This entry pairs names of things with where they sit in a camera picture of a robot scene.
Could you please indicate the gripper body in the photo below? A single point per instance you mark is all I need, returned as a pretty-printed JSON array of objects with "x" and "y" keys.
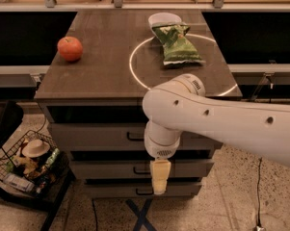
[{"x": 161, "y": 148}]

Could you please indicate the grey top drawer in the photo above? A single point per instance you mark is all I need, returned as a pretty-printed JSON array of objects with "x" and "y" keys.
[{"x": 98, "y": 136}]

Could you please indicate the grey drawer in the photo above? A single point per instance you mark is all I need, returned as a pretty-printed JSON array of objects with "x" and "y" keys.
[
  {"x": 137, "y": 169},
  {"x": 98, "y": 136},
  {"x": 124, "y": 190}
]

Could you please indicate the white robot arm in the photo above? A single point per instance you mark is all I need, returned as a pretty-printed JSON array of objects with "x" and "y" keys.
[{"x": 179, "y": 106}]

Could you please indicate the grey bottom drawer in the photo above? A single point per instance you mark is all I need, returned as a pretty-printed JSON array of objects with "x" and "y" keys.
[{"x": 124, "y": 190}]

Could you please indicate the grey middle drawer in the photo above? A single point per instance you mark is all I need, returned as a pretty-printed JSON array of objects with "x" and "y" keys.
[{"x": 137, "y": 169}]

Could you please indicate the grey drawer cabinet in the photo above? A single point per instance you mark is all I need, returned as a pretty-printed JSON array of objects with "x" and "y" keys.
[{"x": 122, "y": 60}]

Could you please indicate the blue cross floor tape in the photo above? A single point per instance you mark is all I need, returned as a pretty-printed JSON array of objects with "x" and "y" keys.
[{"x": 142, "y": 220}]

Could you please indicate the green bottle in basket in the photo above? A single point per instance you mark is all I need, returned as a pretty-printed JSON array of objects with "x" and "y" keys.
[{"x": 52, "y": 158}]

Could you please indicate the black side table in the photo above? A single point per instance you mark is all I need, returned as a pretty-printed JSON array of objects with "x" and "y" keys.
[{"x": 49, "y": 204}]

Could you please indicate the green chip bag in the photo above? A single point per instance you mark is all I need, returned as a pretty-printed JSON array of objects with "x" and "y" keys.
[{"x": 176, "y": 47}]

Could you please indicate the white cup in basket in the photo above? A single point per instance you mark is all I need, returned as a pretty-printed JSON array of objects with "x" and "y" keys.
[{"x": 36, "y": 148}]

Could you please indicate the white packet in basket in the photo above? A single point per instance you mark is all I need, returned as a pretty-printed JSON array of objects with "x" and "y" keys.
[{"x": 18, "y": 182}]

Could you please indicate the red apple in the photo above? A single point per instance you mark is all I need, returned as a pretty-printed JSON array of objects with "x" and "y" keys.
[{"x": 70, "y": 48}]

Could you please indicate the white bowl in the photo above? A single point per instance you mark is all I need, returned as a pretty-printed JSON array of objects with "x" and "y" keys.
[{"x": 163, "y": 18}]

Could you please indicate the black wire basket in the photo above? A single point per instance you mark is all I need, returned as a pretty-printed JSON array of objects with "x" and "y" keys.
[{"x": 33, "y": 169}]

